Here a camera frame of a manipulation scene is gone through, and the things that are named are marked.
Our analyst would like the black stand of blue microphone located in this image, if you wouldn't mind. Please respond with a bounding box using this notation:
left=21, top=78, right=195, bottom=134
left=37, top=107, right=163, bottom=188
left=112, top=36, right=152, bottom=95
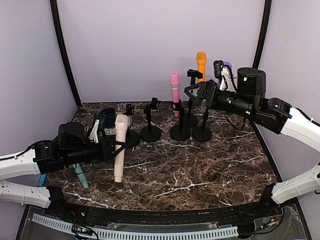
left=124, top=103, right=140, bottom=149

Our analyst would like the beige microphone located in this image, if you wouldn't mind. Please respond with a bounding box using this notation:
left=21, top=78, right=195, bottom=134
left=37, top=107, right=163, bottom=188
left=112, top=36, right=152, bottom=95
left=114, top=114, right=128, bottom=183

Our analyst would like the black stand of beige microphone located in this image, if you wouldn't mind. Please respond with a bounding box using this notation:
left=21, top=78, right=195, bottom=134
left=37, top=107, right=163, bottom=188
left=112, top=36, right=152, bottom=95
left=139, top=97, right=161, bottom=143

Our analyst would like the purple microphone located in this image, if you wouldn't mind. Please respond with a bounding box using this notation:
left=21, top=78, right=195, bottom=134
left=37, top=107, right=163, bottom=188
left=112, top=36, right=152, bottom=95
left=218, top=61, right=232, bottom=91

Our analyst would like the orange microphone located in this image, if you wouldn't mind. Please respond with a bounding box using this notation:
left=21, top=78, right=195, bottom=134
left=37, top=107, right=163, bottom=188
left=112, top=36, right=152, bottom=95
left=196, top=51, right=207, bottom=82

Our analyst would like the green microphone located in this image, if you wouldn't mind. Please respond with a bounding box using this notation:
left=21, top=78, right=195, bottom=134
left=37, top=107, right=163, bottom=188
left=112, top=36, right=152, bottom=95
left=72, top=163, right=89, bottom=189

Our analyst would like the black stand of purple microphone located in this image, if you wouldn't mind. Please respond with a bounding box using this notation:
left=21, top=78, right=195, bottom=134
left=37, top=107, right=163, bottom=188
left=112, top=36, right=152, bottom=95
left=191, top=107, right=212, bottom=142

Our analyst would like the blue microphone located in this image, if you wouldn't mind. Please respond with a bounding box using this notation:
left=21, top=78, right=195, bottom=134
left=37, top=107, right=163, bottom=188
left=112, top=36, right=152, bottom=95
left=37, top=174, right=47, bottom=187

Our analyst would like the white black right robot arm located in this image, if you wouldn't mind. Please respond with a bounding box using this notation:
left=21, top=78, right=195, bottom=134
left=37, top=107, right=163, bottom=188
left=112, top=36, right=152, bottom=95
left=184, top=67, right=320, bottom=217

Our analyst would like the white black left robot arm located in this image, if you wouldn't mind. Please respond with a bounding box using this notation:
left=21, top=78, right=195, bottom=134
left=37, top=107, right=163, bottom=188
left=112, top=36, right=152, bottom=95
left=0, top=122, right=128, bottom=218

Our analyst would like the pink microphone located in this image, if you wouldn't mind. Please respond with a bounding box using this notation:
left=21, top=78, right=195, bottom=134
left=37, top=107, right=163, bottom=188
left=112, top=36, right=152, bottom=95
left=169, top=72, right=181, bottom=118

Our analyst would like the black stand of orange microphone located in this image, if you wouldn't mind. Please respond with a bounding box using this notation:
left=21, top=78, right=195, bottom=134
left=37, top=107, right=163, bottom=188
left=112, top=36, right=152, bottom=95
left=183, top=69, right=203, bottom=128

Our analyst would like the black stand of pink microphone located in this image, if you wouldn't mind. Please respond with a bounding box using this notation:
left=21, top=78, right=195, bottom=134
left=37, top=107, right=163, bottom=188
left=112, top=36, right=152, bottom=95
left=169, top=101, right=191, bottom=141

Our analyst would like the floral patterned saucer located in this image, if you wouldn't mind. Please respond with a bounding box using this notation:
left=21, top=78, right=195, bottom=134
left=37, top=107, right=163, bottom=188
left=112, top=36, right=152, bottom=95
left=104, top=110, right=133, bottom=136

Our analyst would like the dark blue mug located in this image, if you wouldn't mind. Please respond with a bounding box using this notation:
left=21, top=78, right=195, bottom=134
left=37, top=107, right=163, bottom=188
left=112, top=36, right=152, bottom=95
left=100, top=107, right=116, bottom=129

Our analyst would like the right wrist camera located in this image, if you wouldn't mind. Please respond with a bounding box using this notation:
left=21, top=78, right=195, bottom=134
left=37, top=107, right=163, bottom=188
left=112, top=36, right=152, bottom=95
left=213, top=60, right=224, bottom=79

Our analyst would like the black right corner post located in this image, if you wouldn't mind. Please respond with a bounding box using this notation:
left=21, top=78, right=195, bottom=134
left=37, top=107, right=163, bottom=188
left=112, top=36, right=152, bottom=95
left=252, top=0, right=272, bottom=69

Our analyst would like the black corner post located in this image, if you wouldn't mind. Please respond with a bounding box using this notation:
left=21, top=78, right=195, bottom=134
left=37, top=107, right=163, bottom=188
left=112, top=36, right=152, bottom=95
left=252, top=0, right=272, bottom=69
left=49, top=0, right=82, bottom=108

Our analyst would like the white slotted cable duct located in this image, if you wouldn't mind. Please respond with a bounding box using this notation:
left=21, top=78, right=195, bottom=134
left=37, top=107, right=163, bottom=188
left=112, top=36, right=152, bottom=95
left=32, top=213, right=239, bottom=240

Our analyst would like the black front rail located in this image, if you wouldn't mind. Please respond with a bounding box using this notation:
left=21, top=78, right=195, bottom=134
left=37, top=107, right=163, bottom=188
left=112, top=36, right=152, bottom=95
left=27, top=193, right=288, bottom=230

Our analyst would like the black left corner post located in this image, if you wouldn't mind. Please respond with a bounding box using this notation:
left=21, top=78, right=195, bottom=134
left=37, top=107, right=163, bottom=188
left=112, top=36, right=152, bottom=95
left=49, top=0, right=82, bottom=108

